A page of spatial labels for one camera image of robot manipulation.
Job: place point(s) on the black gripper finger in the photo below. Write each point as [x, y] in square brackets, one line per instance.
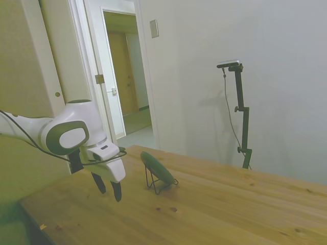
[100, 184]
[117, 191]

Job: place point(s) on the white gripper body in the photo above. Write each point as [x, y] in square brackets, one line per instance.
[112, 166]

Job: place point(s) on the green round plate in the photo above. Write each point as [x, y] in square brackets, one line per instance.
[158, 167]

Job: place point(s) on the white door latch plate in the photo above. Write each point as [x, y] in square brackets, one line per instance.
[114, 91]

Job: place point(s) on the metal door hinge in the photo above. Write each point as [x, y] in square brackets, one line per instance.
[99, 79]

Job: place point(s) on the brown wooden hallway door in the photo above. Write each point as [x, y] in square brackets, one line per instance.
[120, 71]

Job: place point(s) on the white open door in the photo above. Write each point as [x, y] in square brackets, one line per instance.
[89, 51]

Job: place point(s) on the beige closet door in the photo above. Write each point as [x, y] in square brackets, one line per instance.
[51, 51]

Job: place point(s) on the black camera stand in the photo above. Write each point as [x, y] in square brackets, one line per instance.
[242, 120]

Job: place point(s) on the grey wall switch plate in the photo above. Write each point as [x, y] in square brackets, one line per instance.
[154, 28]

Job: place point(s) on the grey exterior camera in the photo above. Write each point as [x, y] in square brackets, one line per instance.
[228, 63]

